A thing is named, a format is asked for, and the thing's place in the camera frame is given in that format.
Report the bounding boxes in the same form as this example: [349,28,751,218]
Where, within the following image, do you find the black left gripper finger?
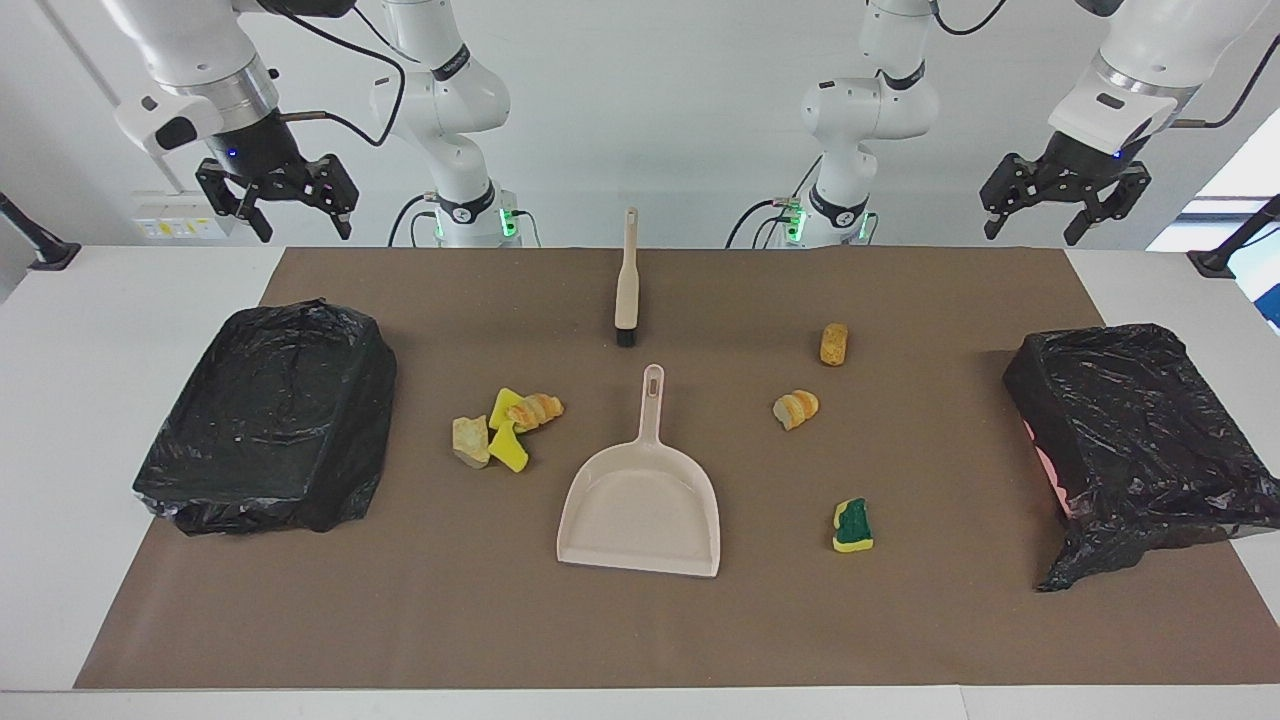
[980,153,1041,239]
[1063,165,1151,246]

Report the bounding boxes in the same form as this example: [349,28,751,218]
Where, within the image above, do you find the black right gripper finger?
[305,155,359,239]
[197,160,273,243]

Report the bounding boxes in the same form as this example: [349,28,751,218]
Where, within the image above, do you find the beige stone-like chunk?
[451,415,493,470]

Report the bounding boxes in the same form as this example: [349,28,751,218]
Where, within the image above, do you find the striped toy croissant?
[505,393,565,434]

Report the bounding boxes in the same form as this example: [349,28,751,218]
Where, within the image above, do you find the beige hand brush black bristles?
[614,207,641,348]

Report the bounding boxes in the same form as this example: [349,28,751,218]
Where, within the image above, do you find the toy croissant half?
[772,389,820,432]

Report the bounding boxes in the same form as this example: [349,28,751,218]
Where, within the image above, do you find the beige plastic dustpan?
[556,363,721,579]

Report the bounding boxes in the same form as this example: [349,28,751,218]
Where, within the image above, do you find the black bag lined bin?
[132,298,398,536]

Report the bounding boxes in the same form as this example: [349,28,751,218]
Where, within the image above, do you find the black bag pink bin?
[1003,322,1280,593]

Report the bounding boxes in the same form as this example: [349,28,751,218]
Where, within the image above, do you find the black clamp stand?
[1187,195,1280,279]
[0,192,81,272]

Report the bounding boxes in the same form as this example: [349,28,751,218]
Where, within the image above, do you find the bright window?
[1146,108,1280,333]

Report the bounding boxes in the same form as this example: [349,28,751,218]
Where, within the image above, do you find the brown table mat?
[73,247,1280,689]

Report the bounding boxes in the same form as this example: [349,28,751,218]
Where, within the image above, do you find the white wall socket box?
[130,191,236,241]

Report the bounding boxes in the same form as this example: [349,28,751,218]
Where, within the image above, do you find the black right base cable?
[388,193,433,248]

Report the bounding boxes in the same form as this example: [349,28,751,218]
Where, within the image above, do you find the black base cable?
[388,193,433,248]
[727,155,823,249]

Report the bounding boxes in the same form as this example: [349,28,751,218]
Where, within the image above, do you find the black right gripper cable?
[260,0,409,149]

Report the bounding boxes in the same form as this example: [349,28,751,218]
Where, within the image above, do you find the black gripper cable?
[930,0,1280,129]
[260,0,409,149]

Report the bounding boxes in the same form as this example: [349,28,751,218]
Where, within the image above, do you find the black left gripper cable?
[930,0,1280,129]

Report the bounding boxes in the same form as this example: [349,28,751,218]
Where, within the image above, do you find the black left base cable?
[727,155,823,249]

